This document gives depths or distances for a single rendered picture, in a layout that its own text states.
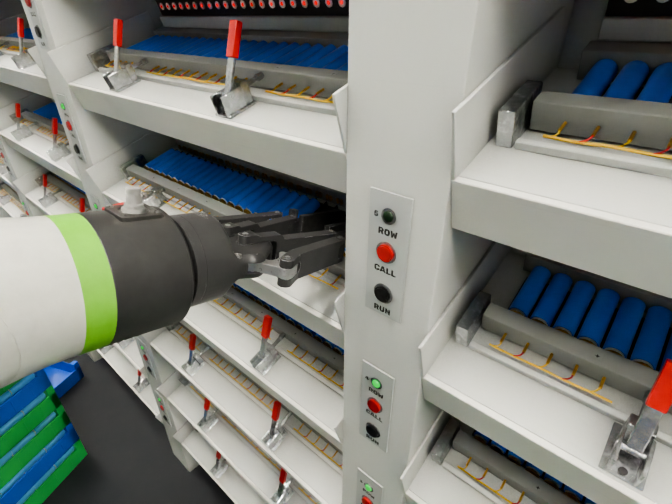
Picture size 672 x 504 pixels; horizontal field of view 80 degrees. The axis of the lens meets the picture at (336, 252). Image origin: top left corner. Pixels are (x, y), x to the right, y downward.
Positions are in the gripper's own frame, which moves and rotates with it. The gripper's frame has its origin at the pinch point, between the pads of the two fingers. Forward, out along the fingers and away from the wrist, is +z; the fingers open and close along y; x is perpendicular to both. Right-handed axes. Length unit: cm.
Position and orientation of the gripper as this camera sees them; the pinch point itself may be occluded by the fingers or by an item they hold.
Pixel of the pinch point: (333, 229)
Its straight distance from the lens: 46.9
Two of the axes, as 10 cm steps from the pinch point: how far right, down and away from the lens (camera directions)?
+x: -1.5, 9.3, 3.4
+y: -7.6, -3.3, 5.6
